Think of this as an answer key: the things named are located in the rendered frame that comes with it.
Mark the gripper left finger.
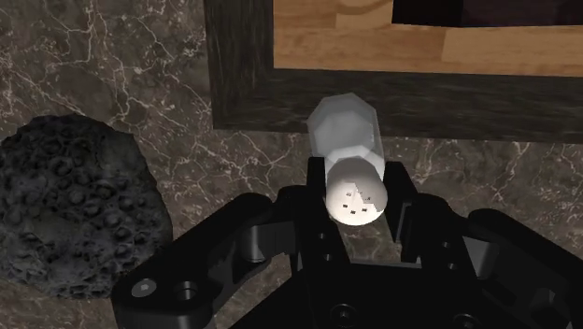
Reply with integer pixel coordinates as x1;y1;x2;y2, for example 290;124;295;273
111;156;353;329

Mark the white salt shaker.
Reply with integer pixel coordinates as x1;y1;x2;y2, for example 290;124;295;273
306;92;390;227

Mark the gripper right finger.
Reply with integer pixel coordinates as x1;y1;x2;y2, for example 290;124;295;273
383;161;583;329

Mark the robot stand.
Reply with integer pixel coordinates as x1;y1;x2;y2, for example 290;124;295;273
203;0;583;145

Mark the black pitted round lump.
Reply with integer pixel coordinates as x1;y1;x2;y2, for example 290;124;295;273
0;113;174;300

